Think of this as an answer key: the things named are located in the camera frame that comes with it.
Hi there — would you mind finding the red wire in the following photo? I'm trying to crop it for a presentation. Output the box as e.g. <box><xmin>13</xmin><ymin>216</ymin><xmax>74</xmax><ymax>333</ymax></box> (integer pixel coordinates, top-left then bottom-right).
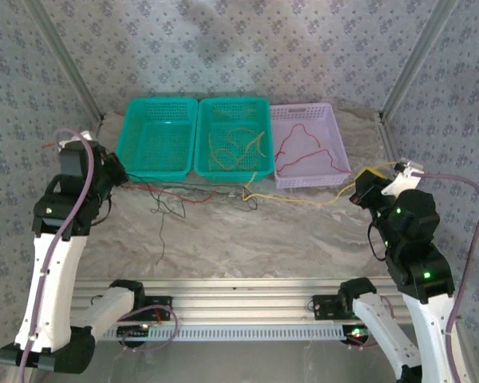
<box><xmin>275</xmin><ymin>149</ymin><xmax>352</xmax><ymax>175</ymax></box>
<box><xmin>42</xmin><ymin>142</ymin><xmax>217</xmax><ymax>204</ymax></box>
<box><xmin>274</xmin><ymin>124</ymin><xmax>323</xmax><ymax>160</ymax></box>

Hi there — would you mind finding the yellow wire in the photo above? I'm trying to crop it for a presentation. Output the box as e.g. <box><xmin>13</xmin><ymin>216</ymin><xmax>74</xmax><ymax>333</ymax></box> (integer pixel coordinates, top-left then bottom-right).
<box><xmin>213</xmin><ymin>126</ymin><xmax>257</xmax><ymax>172</ymax></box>
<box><xmin>241</xmin><ymin>160</ymin><xmax>399</xmax><ymax>207</ymax></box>
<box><xmin>208</xmin><ymin>129</ymin><xmax>267</xmax><ymax>171</ymax></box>

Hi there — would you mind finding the black wire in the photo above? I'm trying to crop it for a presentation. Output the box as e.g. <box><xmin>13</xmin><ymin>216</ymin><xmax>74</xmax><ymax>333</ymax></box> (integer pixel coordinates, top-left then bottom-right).
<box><xmin>123</xmin><ymin>173</ymin><xmax>260</xmax><ymax>212</ymax></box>
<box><xmin>149</xmin><ymin>187</ymin><xmax>187</xmax><ymax>267</ymax></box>

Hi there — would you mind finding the teal plastic basket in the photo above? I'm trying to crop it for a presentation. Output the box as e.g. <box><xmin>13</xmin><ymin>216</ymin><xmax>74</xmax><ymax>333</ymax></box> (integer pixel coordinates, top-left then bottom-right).
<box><xmin>112</xmin><ymin>97</ymin><xmax>200</xmax><ymax>184</ymax></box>
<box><xmin>193</xmin><ymin>95</ymin><xmax>275</xmax><ymax>184</ymax></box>

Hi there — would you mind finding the empty teal plastic basket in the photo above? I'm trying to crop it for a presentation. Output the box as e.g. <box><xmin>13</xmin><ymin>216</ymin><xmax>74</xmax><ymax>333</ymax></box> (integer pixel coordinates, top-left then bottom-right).
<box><xmin>112</xmin><ymin>97</ymin><xmax>200</xmax><ymax>184</ymax></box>

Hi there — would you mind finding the lilac plastic basket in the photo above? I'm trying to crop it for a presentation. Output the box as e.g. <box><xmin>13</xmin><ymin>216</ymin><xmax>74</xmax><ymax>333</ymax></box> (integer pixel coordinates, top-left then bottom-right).
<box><xmin>269</xmin><ymin>102</ymin><xmax>352</xmax><ymax>189</ymax></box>

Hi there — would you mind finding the black controller board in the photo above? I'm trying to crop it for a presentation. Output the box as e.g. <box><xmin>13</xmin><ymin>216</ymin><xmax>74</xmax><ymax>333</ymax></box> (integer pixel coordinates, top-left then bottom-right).
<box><xmin>344</xmin><ymin>326</ymin><xmax>375</xmax><ymax>345</ymax></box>
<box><xmin>117</xmin><ymin>325</ymin><xmax>152</xmax><ymax>337</ymax></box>

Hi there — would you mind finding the left gripper thin black cable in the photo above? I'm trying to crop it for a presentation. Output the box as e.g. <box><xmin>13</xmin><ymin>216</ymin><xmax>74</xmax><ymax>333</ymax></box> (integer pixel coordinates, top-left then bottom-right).
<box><xmin>90</xmin><ymin>197</ymin><xmax>113</xmax><ymax>227</ymax></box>

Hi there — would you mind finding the gripper thin black cable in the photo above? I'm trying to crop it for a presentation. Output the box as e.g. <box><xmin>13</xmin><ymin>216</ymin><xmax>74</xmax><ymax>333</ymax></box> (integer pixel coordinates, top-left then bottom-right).
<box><xmin>90</xmin><ymin>197</ymin><xmax>113</xmax><ymax>227</ymax></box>
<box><xmin>366</xmin><ymin>221</ymin><xmax>388</xmax><ymax>263</ymax></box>

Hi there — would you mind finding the right gripper thin black cable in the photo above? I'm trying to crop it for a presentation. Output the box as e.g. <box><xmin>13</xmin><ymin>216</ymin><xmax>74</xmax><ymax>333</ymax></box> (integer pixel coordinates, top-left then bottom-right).
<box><xmin>366</xmin><ymin>221</ymin><xmax>388</xmax><ymax>263</ymax></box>

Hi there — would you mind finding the aluminium frame post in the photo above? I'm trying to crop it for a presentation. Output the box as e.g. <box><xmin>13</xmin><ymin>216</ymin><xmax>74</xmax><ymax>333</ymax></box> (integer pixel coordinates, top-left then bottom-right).
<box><xmin>23</xmin><ymin>0</ymin><xmax>105</xmax><ymax>122</ymax></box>
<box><xmin>378</xmin><ymin>0</ymin><xmax>461</xmax><ymax>120</ymax></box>

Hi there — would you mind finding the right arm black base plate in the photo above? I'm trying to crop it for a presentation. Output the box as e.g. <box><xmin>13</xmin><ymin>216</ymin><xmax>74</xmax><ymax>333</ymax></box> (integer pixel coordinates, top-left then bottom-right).
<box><xmin>311</xmin><ymin>294</ymin><xmax>344</xmax><ymax>321</ymax></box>

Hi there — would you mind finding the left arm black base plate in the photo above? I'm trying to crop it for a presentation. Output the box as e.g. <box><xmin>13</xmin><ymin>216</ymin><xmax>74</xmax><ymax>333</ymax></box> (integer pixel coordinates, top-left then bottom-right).
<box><xmin>141</xmin><ymin>294</ymin><xmax>173</xmax><ymax>321</ymax></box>

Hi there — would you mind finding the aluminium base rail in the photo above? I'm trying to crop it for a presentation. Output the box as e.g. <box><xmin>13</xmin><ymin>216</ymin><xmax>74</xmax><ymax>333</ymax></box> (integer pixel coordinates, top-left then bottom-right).
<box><xmin>69</xmin><ymin>277</ymin><xmax>408</xmax><ymax>325</ymax></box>

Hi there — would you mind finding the white slotted cable duct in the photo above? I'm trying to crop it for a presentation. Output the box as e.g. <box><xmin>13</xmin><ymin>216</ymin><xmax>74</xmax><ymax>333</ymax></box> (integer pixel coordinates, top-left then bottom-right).
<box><xmin>99</xmin><ymin>323</ymin><xmax>370</xmax><ymax>342</ymax></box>

